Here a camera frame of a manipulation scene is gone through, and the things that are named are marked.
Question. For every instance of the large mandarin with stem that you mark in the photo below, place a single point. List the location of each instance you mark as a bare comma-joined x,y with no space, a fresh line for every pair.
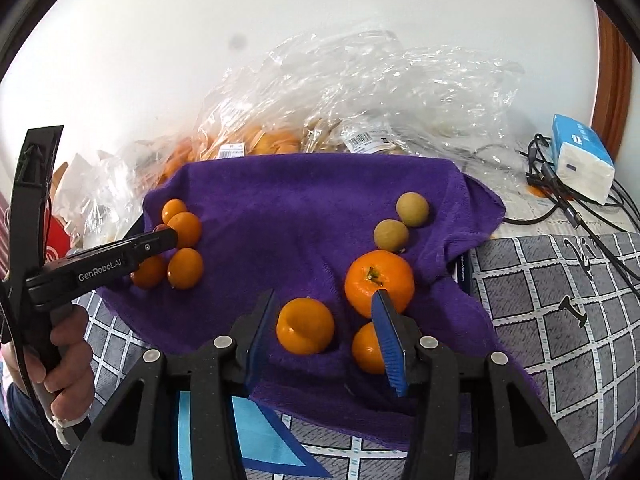
367,275

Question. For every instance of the red cardboard box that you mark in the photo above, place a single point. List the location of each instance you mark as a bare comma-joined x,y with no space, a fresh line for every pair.
56,240

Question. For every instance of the purple towel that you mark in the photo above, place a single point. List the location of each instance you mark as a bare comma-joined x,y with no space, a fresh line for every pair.
300,210

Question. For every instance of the person's left hand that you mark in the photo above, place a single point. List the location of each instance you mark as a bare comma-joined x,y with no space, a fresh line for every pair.
75,360

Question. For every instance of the small orange kumquat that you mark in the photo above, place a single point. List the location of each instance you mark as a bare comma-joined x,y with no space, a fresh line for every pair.
187,227
148,274
185,269
174,207

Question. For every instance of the crumpled clear plastic bag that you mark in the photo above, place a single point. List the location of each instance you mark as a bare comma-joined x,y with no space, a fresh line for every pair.
100,185

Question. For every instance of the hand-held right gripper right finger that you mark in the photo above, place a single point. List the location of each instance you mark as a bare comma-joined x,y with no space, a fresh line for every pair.
390,340

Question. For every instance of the pile of bagged mandarins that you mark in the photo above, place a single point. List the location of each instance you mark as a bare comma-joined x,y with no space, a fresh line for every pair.
270,142

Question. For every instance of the clear plastic bag with longans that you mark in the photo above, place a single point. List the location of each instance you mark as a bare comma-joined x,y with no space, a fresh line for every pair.
400,85

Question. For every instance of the round orange mandarin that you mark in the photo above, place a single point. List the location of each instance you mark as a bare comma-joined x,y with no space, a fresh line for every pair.
305,326
365,350

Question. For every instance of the clear plastic bag with mandarins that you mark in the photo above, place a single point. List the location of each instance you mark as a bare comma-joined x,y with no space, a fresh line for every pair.
225,125

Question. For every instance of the brown wooden door frame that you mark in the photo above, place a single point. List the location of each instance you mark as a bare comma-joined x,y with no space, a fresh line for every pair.
612,85

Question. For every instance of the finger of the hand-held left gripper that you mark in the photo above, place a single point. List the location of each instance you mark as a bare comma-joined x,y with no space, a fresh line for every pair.
136,229
157,245

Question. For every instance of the blue and white tissue pack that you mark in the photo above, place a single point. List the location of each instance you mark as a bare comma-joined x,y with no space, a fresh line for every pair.
582,160

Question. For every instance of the pile of bagged longans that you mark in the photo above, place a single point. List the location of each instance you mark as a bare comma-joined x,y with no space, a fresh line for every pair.
325,132

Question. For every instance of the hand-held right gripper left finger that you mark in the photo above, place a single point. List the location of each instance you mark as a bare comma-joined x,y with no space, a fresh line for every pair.
257,347

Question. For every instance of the round tan longan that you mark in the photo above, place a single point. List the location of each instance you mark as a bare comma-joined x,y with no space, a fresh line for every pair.
391,235
412,208

